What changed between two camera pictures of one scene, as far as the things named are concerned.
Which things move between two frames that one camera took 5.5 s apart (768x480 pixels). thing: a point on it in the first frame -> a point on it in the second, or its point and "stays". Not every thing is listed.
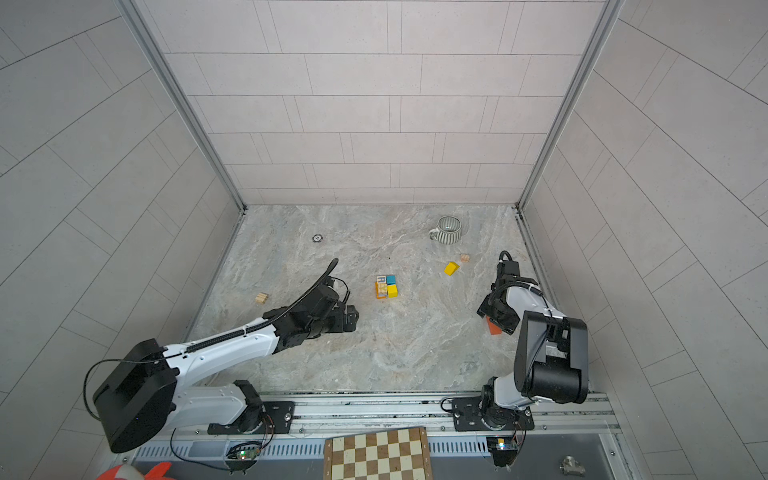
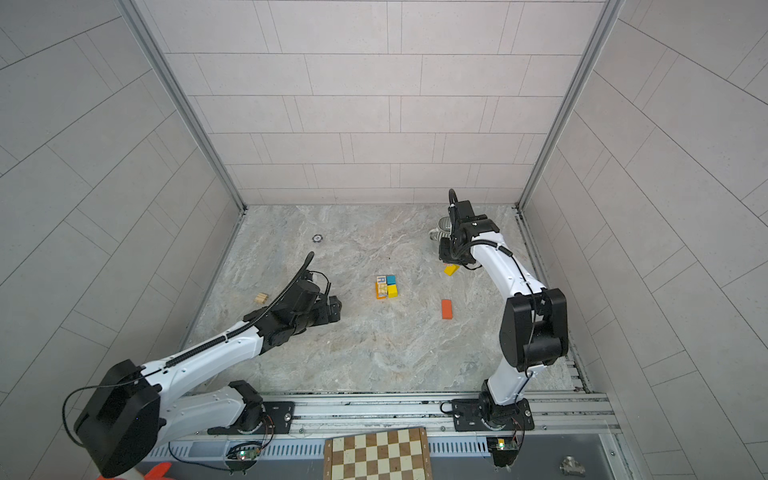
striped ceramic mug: x=447 y=232 stays
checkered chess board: x=398 y=454 stays
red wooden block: x=494 y=329 -> x=447 y=309
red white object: x=131 y=472 stays
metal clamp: x=570 y=465 stays
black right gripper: x=486 y=305 -> x=445 y=255
